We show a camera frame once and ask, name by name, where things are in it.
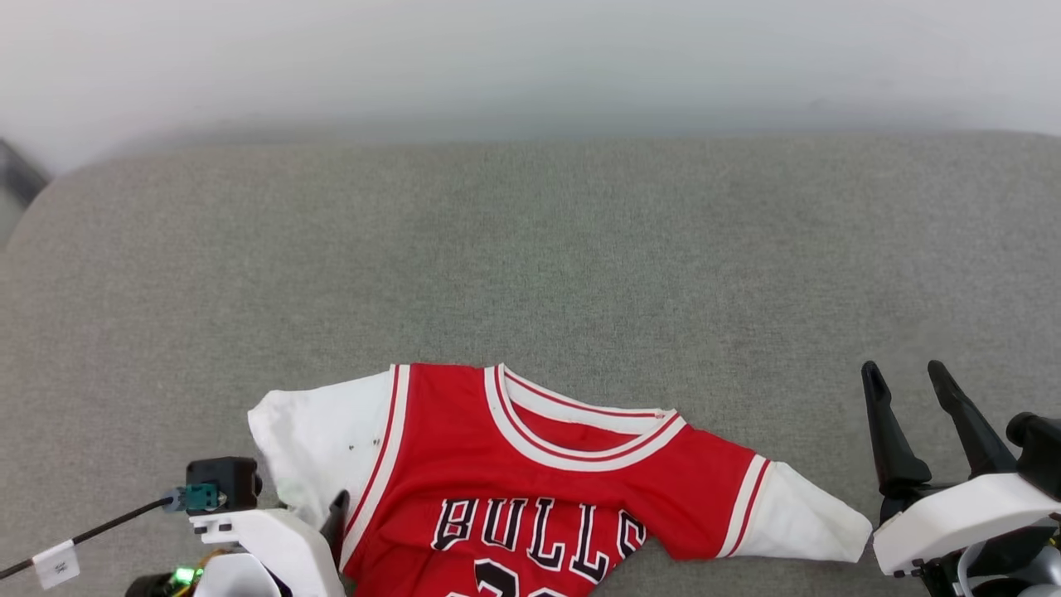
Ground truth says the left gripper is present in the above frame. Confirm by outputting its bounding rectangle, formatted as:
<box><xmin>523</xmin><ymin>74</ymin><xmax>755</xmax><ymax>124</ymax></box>
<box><xmin>124</xmin><ymin>491</ymin><xmax>351</xmax><ymax>597</ymax></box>

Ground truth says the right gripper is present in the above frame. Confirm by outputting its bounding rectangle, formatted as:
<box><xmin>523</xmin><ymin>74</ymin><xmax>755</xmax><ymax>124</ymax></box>
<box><xmin>860</xmin><ymin>360</ymin><xmax>1061</xmax><ymax>597</ymax></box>

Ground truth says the red Bulls basketball jersey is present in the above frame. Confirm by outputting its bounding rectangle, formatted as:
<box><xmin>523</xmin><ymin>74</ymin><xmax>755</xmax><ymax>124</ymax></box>
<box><xmin>247</xmin><ymin>362</ymin><xmax>873</xmax><ymax>597</ymax></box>

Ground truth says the grey metal pole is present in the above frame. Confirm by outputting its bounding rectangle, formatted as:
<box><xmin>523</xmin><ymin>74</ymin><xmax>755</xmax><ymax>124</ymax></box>
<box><xmin>0</xmin><ymin>137</ymin><xmax>49</xmax><ymax>208</ymax></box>

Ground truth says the teal left camera connector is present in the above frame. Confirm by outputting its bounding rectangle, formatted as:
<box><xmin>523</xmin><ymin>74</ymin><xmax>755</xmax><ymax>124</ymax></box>
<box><xmin>162</xmin><ymin>483</ymin><xmax>226</xmax><ymax>513</ymax></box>

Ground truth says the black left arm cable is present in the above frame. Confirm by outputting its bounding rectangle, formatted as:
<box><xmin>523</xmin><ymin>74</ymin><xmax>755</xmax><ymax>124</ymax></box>
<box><xmin>0</xmin><ymin>497</ymin><xmax>173</xmax><ymax>581</ymax></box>

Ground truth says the white cable label tag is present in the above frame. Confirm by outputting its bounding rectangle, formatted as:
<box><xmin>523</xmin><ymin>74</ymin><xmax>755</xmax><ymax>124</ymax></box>
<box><xmin>33</xmin><ymin>541</ymin><xmax>81</xmax><ymax>590</ymax></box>

